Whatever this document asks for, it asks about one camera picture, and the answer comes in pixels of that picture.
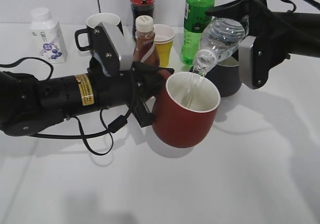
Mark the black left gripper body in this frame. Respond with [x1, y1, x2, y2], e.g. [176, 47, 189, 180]
[86, 59, 160, 113]

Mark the green soda bottle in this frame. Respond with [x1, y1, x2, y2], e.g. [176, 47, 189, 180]
[181, 0, 216, 66]

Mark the dark grey mug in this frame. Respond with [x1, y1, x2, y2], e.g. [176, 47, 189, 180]
[205, 56, 242, 97]

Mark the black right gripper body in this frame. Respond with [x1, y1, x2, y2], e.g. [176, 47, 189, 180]
[243, 0, 293, 67]

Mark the white yogurt bottle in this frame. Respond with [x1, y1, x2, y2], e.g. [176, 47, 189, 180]
[29, 7, 68, 63]

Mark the Nescafe coffee bottle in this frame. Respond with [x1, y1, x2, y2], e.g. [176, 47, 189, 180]
[133, 15, 160, 67]

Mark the yellow paper cup stack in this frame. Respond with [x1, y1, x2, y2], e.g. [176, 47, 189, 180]
[154, 24, 176, 67]

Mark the red mug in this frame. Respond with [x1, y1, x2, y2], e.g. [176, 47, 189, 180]
[152, 70, 221, 148]

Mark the cola bottle red label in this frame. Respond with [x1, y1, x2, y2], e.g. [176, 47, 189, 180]
[130, 0, 155, 27]

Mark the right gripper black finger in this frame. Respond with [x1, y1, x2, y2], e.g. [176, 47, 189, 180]
[205, 0, 249, 17]

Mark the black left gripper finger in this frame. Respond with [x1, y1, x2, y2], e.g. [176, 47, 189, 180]
[134, 97, 155, 128]
[139, 63, 175, 77]

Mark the black mug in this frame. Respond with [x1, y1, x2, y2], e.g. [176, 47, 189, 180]
[74, 13, 124, 52]

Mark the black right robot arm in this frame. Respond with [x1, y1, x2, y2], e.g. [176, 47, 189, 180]
[206, 0, 320, 68]

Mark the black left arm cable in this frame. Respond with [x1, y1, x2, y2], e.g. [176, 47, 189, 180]
[0, 57, 132, 156]

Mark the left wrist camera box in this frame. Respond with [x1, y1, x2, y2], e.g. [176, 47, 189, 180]
[91, 22, 133, 77]

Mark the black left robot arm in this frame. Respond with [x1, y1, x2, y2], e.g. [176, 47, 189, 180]
[0, 58, 166, 137]

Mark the clear green-label water bottle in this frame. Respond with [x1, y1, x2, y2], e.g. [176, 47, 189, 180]
[193, 17, 249, 77]

